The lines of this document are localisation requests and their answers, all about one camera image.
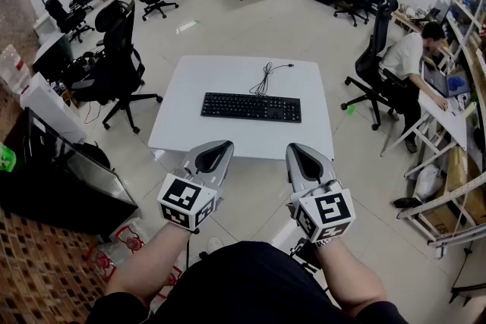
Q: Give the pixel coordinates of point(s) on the black shoe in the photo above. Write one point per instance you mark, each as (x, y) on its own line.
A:
(406, 202)

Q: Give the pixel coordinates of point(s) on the black desktop monitor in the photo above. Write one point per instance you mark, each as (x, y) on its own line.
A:
(53, 57)

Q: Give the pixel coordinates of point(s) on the person's right forearm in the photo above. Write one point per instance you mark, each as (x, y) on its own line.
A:
(349, 277)

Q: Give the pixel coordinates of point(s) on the silver metal wrist band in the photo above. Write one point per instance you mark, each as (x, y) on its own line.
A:
(322, 243)

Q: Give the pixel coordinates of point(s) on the person's black shirt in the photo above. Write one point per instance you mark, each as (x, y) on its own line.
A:
(247, 284)

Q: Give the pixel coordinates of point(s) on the black high-back office chair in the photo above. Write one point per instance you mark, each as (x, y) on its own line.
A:
(376, 49)

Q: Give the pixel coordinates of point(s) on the black keyboard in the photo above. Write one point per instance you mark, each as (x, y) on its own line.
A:
(250, 106)

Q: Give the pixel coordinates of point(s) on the white plastic bag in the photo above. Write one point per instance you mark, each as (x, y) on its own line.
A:
(429, 182)

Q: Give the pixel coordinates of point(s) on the black tripod stand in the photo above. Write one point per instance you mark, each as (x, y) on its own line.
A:
(469, 290)

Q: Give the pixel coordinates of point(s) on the green plastic object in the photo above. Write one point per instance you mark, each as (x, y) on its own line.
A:
(7, 159)

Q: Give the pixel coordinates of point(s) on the open laptop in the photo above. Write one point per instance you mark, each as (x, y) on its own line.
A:
(442, 81)

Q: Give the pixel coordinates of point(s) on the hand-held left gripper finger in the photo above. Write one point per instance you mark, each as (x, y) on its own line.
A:
(228, 167)

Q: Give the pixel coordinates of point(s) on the white metal shelf rack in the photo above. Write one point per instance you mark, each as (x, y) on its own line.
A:
(455, 189)

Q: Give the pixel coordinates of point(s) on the clear plastic storage box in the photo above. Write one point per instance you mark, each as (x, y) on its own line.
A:
(13, 68)

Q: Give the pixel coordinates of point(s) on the white cabinet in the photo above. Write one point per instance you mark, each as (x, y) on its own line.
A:
(49, 106)

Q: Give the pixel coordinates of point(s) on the cardboard box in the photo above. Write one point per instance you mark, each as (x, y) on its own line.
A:
(442, 220)

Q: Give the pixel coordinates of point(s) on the person's white shoe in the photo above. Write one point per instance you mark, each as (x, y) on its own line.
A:
(215, 243)

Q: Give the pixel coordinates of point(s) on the black bag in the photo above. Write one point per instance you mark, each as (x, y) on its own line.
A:
(93, 153)

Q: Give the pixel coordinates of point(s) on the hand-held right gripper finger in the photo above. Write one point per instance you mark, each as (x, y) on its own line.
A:
(294, 167)

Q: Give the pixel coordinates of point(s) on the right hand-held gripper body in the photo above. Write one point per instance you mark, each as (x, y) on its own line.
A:
(326, 212)

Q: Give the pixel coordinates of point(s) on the white slanted desk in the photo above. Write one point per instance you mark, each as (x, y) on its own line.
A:
(444, 117)

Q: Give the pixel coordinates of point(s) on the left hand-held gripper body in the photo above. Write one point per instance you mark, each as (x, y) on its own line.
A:
(186, 201)

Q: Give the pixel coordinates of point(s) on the large black flat monitor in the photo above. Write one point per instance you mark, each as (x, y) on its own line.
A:
(87, 170)

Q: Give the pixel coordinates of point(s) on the person's left forearm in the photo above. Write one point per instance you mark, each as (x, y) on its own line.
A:
(152, 262)

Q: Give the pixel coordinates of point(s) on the clear bag with red print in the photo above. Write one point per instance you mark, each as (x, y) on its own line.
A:
(100, 262)
(129, 239)

